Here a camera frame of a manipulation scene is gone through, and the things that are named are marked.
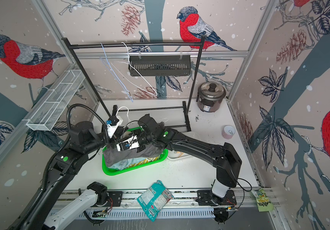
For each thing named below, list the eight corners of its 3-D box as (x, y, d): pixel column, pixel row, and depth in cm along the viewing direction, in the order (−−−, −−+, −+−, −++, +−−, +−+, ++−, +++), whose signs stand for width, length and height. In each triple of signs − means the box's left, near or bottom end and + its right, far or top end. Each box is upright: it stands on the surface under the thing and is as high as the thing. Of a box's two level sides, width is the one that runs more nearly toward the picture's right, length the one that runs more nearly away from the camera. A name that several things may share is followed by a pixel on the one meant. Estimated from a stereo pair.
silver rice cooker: (197, 115, 112) (202, 97, 96) (194, 96, 127) (198, 77, 111) (222, 115, 112) (231, 97, 96) (216, 96, 127) (223, 77, 111)
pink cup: (222, 139, 98) (225, 134, 94) (220, 129, 104) (222, 125, 99) (233, 139, 98) (236, 134, 94) (230, 129, 104) (233, 125, 99)
